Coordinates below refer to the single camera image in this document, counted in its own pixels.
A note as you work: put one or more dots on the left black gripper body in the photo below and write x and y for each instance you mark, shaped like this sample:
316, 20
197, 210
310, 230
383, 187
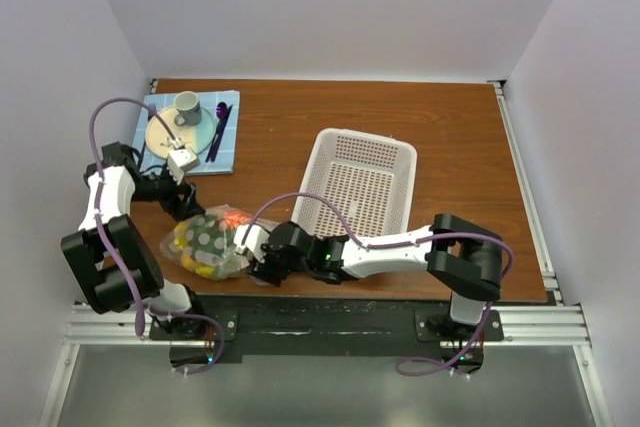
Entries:
161, 188

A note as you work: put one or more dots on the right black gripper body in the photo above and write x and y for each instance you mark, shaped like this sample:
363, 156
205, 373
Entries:
275, 266

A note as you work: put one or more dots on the yellow fake banana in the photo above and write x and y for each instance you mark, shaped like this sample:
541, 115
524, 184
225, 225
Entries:
228, 267

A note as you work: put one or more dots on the green fake lettuce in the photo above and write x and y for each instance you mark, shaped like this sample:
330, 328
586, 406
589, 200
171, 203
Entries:
210, 238

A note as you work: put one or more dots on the clear zip top bag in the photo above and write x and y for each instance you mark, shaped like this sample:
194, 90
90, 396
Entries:
167, 252

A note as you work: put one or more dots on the orange fake fruit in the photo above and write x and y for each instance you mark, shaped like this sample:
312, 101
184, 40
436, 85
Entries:
235, 218

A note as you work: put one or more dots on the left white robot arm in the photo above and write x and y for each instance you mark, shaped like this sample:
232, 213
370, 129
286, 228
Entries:
110, 260

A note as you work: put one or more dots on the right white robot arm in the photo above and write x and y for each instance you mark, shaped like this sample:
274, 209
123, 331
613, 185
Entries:
463, 256

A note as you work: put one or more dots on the blue tiled placemat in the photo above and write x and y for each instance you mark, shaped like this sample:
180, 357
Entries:
224, 161

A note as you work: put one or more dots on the beige round plate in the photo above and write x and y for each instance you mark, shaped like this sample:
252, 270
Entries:
198, 138

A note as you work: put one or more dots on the grey ceramic mug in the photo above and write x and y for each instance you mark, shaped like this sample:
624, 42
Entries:
188, 109

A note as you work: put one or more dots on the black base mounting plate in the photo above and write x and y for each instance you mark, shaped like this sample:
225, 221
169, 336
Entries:
313, 326

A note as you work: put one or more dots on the purple plastic spoon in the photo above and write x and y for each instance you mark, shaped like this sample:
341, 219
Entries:
222, 112

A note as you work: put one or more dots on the white perforated plastic basket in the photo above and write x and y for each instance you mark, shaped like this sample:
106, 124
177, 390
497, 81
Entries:
369, 178

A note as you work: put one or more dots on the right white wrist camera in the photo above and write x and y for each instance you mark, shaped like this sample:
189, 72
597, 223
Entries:
248, 241

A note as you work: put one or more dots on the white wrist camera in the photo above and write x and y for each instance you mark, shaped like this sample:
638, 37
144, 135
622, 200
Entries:
180, 160
248, 241

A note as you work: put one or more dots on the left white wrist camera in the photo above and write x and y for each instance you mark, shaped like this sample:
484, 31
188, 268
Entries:
180, 160

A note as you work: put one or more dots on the aluminium frame rail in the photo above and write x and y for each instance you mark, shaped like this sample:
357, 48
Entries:
523, 325

